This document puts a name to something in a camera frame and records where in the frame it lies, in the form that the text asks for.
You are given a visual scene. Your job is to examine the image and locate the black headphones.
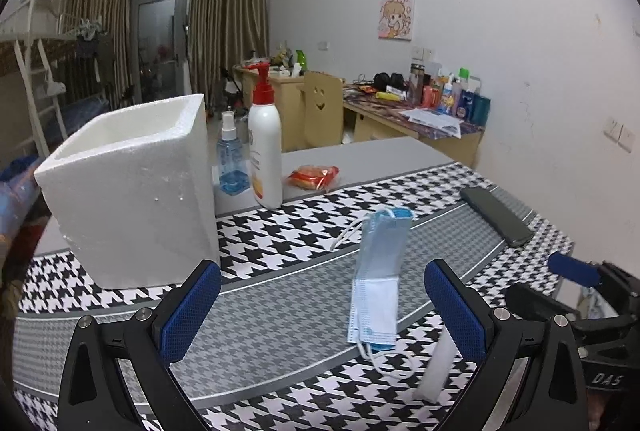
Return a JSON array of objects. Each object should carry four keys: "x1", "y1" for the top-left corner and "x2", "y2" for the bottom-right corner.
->
[{"x1": 372, "y1": 72, "x2": 408, "y2": 92}]

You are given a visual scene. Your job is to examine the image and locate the red snack packet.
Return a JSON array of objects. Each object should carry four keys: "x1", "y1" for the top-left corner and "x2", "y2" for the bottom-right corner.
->
[{"x1": 284, "y1": 164, "x2": 341, "y2": 192}]

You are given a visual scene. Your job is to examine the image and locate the blue plaid quilt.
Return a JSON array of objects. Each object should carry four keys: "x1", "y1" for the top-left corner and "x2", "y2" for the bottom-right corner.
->
[{"x1": 0, "y1": 156, "x2": 46, "y2": 242}]

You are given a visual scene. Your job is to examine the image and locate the group of toiletry bottles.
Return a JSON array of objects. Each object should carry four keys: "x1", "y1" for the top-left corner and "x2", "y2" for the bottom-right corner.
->
[{"x1": 407, "y1": 61, "x2": 492, "y2": 124}]

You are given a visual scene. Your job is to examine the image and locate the blue spray bottle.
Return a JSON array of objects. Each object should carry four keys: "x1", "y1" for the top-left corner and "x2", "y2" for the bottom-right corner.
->
[{"x1": 217, "y1": 111, "x2": 249, "y2": 197}]

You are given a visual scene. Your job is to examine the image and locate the white lotion bottle red pump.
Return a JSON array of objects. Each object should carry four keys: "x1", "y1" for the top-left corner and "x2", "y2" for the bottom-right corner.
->
[{"x1": 247, "y1": 62, "x2": 284, "y2": 210}]

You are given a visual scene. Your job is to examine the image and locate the houndstooth tablecloth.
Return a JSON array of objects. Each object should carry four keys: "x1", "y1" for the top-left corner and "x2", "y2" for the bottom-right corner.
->
[{"x1": 10, "y1": 161, "x2": 576, "y2": 431}]

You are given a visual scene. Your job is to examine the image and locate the glass balcony door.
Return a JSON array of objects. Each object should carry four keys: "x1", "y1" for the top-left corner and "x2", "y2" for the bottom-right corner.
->
[{"x1": 132, "y1": 0, "x2": 196, "y2": 104}]

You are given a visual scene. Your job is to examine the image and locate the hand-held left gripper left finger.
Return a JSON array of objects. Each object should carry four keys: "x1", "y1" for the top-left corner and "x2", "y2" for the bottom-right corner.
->
[{"x1": 56, "y1": 259, "x2": 223, "y2": 431}]

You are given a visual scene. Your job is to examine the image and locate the double white wall switch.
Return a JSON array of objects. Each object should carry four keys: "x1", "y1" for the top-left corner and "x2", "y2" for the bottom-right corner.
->
[{"x1": 604, "y1": 116, "x2": 638, "y2": 154}]

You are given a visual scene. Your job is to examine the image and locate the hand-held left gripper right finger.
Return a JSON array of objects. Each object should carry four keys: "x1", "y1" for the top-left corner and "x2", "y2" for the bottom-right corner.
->
[{"x1": 424, "y1": 259, "x2": 591, "y2": 431}]

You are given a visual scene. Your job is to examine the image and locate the blue face mask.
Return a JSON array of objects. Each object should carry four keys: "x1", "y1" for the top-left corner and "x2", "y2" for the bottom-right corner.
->
[{"x1": 332, "y1": 206, "x2": 416, "y2": 379}]

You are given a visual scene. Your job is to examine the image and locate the dark phone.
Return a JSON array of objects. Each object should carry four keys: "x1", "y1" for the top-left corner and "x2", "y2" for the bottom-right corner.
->
[{"x1": 459, "y1": 186, "x2": 535, "y2": 248}]

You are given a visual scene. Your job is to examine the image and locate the wooden smiley face chair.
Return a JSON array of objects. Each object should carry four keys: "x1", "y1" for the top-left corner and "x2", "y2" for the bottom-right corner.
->
[{"x1": 303, "y1": 71, "x2": 345, "y2": 149}]

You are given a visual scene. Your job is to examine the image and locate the white foam box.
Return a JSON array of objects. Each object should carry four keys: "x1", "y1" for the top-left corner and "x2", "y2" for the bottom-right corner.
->
[{"x1": 34, "y1": 94, "x2": 221, "y2": 290}]

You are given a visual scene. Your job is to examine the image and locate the brown curtain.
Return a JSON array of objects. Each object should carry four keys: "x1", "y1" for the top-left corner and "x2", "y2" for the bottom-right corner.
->
[
  {"x1": 192, "y1": 0, "x2": 273, "y2": 107},
  {"x1": 60, "y1": 0, "x2": 136, "y2": 112}
]

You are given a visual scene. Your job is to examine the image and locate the wooden desk with printed mat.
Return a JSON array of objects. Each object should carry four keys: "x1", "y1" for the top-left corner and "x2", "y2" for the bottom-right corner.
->
[{"x1": 342, "y1": 84, "x2": 485, "y2": 167}]

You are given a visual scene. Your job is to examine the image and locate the white metal bunk bed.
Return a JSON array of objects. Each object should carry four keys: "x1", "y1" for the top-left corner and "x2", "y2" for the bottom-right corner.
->
[
  {"x1": 0, "y1": 0, "x2": 68, "y2": 162},
  {"x1": 55, "y1": 11, "x2": 116, "y2": 112}
]

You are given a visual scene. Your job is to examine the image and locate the cartoon wall poster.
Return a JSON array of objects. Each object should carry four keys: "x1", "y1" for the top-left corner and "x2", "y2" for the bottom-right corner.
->
[{"x1": 378, "y1": 0, "x2": 416, "y2": 41}]

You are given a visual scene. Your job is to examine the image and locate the hanging dark clothes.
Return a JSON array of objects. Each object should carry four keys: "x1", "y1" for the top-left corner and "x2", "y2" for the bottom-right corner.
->
[{"x1": 75, "y1": 18, "x2": 113, "y2": 57}]

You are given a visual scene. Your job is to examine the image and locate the white paper sheet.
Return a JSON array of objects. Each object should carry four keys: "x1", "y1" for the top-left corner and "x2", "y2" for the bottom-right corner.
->
[{"x1": 400, "y1": 108, "x2": 463, "y2": 132}]

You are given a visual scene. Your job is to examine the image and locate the white foam strip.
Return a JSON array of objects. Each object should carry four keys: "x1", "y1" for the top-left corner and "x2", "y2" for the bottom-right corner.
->
[{"x1": 412, "y1": 331, "x2": 458, "y2": 402}]

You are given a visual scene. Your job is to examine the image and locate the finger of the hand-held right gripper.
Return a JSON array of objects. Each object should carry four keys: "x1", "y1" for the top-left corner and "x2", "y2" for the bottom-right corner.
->
[
  {"x1": 505, "y1": 283, "x2": 583, "y2": 327},
  {"x1": 547, "y1": 252, "x2": 608, "y2": 288}
]

